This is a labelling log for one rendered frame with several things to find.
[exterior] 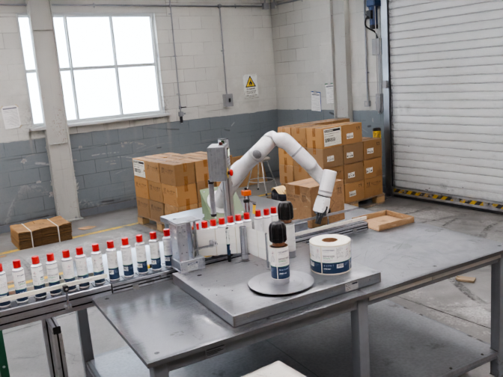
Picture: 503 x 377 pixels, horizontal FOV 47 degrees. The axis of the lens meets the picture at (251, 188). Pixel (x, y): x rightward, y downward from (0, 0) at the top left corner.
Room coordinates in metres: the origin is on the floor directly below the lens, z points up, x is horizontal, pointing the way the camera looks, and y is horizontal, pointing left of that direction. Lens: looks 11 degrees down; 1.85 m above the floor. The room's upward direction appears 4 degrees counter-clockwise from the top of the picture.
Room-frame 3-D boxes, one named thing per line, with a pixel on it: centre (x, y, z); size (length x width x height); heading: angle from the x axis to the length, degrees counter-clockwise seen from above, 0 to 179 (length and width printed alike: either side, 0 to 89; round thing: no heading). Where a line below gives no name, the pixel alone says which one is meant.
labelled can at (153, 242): (2.86, 0.53, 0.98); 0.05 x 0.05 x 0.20
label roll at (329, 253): (2.69, -0.36, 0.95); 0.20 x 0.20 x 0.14
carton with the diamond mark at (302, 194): (3.72, -0.42, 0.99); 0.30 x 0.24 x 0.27; 126
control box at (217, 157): (3.16, 0.17, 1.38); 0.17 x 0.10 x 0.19; 174
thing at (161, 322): (3.11, -0.13, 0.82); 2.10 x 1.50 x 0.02; 119
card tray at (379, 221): (3.62, -0.84, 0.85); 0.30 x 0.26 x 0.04; 119
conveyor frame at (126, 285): (3.14, 0.03, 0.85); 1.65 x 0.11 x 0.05; 119
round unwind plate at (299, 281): (2.53, -0.11, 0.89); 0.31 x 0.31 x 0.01
